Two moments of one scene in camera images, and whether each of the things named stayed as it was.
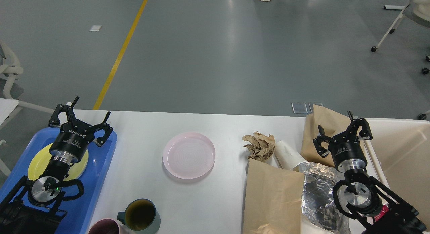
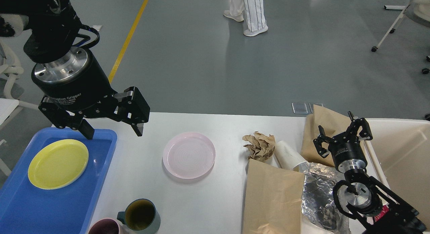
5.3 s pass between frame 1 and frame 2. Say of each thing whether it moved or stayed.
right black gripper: stayed
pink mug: stayed
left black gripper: moved
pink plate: stayed
